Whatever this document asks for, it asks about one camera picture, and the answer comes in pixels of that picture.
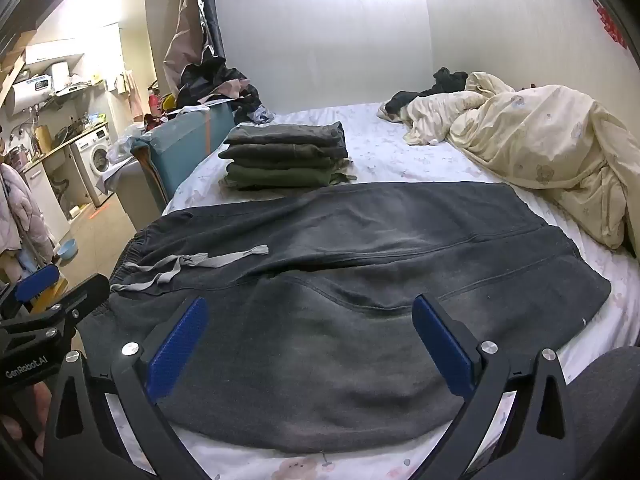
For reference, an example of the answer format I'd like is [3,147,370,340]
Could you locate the red wall decoration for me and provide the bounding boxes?
[592,0,628,51]

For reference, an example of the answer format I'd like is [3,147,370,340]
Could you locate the person's left hand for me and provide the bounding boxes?
[0,384,52,456]

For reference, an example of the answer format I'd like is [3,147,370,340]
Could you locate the person's leg in grey trousers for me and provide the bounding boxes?
[565,346,640,480]

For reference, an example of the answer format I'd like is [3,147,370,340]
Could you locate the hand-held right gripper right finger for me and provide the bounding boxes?
[412,295,592,480]

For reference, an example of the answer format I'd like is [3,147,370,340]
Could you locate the white paper roll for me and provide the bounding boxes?
[50,60,71,92]

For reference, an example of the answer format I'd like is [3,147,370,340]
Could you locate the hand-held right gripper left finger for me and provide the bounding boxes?
[42,296,213,480]

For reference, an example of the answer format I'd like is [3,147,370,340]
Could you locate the folded olive green pants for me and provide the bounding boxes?
[221,162,346,191]

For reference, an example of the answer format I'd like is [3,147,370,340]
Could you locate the pile of dark clothes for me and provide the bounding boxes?
[177,47,276,126]

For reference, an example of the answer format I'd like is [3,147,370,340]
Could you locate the pink padded jacket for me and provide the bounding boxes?
[0,162,53,266]

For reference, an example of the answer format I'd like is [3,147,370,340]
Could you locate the white water heater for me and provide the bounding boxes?
[4,74,56,113]

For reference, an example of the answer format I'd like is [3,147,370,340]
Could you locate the white kitchen cabinet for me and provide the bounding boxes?
[22,162,71,243]

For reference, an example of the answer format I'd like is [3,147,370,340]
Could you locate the dark curtain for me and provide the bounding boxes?
[192,0,226,61]

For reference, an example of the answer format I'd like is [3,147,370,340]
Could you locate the folded dark olive pants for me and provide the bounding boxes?
[218,142,349,171]

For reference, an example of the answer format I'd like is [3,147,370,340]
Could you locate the white washing machine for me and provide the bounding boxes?
[70,127,113,206]

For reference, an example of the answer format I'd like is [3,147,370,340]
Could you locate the teal fabric storage box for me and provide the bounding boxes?
[131,102,237,211]

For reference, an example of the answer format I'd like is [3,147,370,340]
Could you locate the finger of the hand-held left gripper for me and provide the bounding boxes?
[0,274,111,342]
[14,264,61,306]

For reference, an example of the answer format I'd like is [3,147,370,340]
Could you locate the white plastic bag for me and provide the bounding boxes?
[97,122,151,196]

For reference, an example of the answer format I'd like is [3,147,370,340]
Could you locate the pink hanging towel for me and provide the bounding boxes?
[121,70,144,117]

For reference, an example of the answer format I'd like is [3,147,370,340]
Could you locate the cream printed duvet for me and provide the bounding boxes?
[377,71,640,261]

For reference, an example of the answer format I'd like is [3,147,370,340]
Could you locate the dark grey drawstring pants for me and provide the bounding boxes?
[77,181,612,453]

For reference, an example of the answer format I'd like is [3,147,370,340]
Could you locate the folded grey pants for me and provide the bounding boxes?
[227,121,347,149]

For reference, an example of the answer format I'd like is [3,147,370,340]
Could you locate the bed with floral sheet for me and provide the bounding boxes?
[162,101,640,480]

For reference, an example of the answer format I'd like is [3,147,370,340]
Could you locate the black garment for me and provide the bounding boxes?
[431,66,470,95]
[385,89,436,115]

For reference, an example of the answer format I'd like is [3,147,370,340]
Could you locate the yellow stool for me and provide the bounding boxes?
[30,277,69,313]

